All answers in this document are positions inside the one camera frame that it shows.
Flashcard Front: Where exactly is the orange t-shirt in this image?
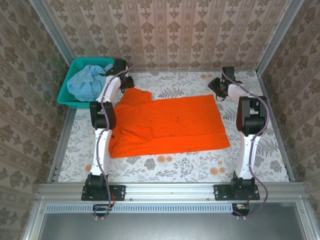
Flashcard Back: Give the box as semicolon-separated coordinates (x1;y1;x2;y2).
108;88;231;159

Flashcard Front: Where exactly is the light blue t-shirt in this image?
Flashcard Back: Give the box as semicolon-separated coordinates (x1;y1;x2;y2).
66;63;113;102

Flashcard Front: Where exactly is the teal plastic basket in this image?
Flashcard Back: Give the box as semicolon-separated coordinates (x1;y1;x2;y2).
56;57;115;110

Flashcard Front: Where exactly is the floral table cover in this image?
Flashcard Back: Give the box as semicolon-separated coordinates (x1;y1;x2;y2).
58;69;291;183

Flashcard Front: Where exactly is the grey metal sheet panel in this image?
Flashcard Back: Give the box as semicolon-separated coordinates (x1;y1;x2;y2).
37;202;311;240

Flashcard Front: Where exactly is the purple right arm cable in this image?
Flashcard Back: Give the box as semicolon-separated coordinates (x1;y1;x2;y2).
221;57;270;219

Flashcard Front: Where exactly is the aluminium frame post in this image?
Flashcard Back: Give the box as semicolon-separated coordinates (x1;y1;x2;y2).
28;0;75;68
256;0;305;76

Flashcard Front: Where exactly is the aluminium side rail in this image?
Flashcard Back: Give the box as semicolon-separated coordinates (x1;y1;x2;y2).
47;107;76;183

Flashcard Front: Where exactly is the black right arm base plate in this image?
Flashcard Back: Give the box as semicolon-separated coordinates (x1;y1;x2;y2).
213;184;261;201

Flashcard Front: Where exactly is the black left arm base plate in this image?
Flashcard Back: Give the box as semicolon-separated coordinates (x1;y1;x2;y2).
81;184;126;202

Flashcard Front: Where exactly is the wide aluminium frame beam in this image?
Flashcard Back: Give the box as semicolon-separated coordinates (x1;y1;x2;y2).
37;181;310;201

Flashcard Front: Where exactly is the grey slotted cable duct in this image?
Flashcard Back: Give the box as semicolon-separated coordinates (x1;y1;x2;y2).
46;202;236;214

